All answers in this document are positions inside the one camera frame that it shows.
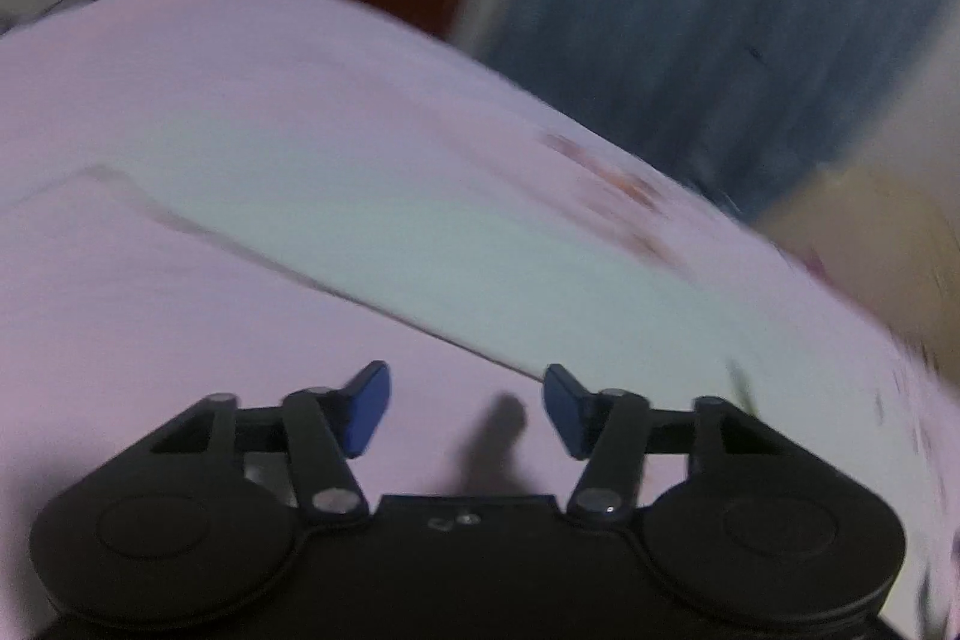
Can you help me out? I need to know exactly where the pink floral bed sheet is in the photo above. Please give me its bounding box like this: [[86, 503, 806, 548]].
[[0, 0, 960, 640]]

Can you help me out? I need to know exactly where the white knit garment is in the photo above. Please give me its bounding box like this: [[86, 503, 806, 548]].
[[45, 107, 923, 438]]

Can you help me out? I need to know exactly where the blue grey curtain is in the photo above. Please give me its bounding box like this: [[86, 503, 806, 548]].
[[480, 0, 960, 221]]

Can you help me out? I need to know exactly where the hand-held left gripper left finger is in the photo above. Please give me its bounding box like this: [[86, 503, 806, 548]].
[[150, 361, 392, 525]]

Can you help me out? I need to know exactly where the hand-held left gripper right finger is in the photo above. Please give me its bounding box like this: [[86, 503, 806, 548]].
[[544, 364, 785, 530]]

